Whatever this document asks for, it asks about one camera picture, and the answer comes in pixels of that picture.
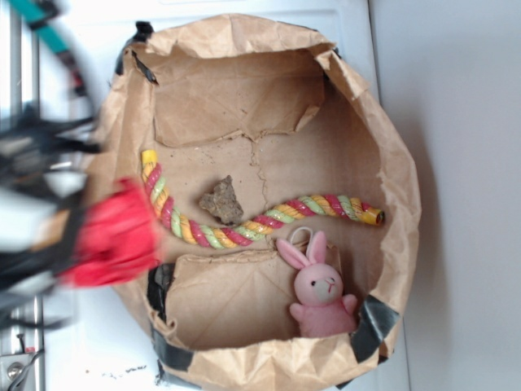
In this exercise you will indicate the red paper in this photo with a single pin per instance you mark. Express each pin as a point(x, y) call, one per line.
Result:
point(118, 240)

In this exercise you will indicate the brown paper bag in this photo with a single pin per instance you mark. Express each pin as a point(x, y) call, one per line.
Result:
point(273, 106)

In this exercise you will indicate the aluminium frame rail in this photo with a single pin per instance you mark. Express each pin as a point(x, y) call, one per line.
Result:
point(20, 84)

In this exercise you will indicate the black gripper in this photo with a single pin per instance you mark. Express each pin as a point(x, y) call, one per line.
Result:
point(41, 204)

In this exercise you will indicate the pink plush bunny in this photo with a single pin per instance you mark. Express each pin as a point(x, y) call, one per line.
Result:
point(322, 309)

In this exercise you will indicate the white plastic bin lid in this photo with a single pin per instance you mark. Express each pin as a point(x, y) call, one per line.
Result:
point(103, 348)

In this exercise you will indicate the brown rock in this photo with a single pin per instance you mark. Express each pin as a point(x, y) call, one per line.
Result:
point(222, 203)

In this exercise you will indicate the multicolour twisted rope toy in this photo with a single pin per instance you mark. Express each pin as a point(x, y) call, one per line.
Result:
point(249, 231)

